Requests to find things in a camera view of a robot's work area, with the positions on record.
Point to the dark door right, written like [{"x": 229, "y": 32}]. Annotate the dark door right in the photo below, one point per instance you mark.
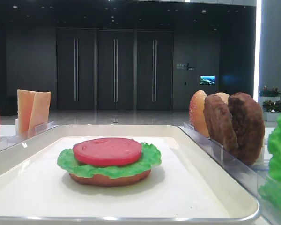
[{"x": 154, "y": 70}]

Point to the brown meat patty in rack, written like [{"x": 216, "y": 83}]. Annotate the brown meat patty in rack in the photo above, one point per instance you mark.
[{"x": 249, "y": 127}]

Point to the sesame bun behind patty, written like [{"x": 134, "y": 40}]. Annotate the sesame bun behind patty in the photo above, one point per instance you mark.
[{"x": 224, "y": 97}]

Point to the wall display screen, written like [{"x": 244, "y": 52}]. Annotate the wall display screen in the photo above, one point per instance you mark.
[{"x": 207, "y": 80}]

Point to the green lettuce leaf on bun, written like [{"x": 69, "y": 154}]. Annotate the green lettuce leaf on bun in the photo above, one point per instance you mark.
[{"x": 150, "y": 157}]

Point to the green lettuce in rack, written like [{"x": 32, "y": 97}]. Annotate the green lettuce in rack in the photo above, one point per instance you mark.
[{"x": 278, "y": 161}]

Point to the red tomato slice on burger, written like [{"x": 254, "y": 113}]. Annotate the red tomato slice on burger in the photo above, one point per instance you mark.
[{"x": 108, "y": 151}]

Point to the bottom bun slice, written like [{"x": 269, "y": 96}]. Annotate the bottom bun slice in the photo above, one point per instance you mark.
[{"x": 105, "y": 181}]

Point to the clear acrylic rack left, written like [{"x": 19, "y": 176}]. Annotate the clear acrylic rack left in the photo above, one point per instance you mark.
[{"x": 11, "y": 137}]

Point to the orange cheese slice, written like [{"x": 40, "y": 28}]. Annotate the orange cheese slice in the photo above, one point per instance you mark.
[
  {"x": 40, "y": 109},
  {"x": 25, "y": 103}
]

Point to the brown meat patty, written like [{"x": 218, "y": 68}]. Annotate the brown meat patty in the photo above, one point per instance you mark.
[
  {"x": 219, "y": 123},
  {"x": 249, "y": 127}
]

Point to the clear acrylic rack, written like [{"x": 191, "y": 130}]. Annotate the clear acrylic rack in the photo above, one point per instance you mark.
[
  {"x": 11, "y": 137},
  {"x": 254, "y": 178}
]

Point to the orange cheese slice left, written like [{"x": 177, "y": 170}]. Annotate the orange cheese slice left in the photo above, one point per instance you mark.
[{"x": 25, "y": 103}]

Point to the orange cheese slice right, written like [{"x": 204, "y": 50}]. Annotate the orange cheese slice right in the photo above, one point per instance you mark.
[{"x": 40, "y": 109}]

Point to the potted plants in planter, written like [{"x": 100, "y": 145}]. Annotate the potted plants in planter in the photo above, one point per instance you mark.
[{"x": 269, "y": 99}]

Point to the dark door left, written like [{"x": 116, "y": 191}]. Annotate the dark door left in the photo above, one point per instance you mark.
[{"x": 75, "y": 67}]

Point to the sesame bun left in rack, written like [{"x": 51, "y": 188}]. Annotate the sesame bun left in rack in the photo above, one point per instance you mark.
[{"x": 196, "y": 115}]

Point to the white rectangular tray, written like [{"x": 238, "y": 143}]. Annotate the white rectangular tray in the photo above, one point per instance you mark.
[{"x": 188, "y": 188}]

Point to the clear acrylic rack right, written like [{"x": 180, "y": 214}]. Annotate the clear acrylic rack right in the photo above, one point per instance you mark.
[{"x": 254, "y": 178}]

